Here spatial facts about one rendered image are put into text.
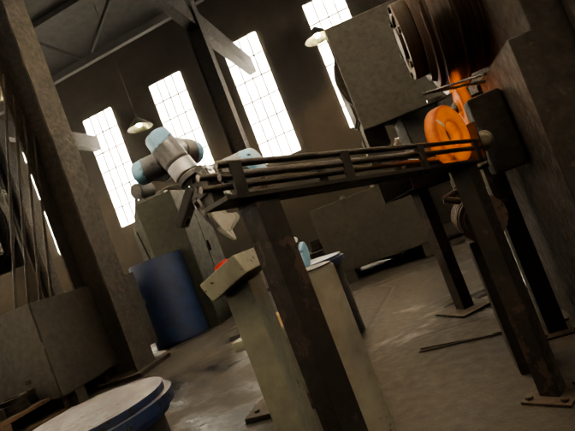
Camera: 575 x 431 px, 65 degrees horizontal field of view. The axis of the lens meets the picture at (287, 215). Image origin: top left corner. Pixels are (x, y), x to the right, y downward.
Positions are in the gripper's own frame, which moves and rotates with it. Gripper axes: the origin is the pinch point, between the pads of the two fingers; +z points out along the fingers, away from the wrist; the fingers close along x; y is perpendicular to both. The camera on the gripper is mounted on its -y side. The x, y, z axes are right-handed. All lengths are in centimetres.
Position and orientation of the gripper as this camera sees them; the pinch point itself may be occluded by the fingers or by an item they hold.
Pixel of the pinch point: (230, 237)
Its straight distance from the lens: 120.8
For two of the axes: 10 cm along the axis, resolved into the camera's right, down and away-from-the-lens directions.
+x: 2.5, -0.5, 9.7
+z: 6.4, 7.5, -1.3
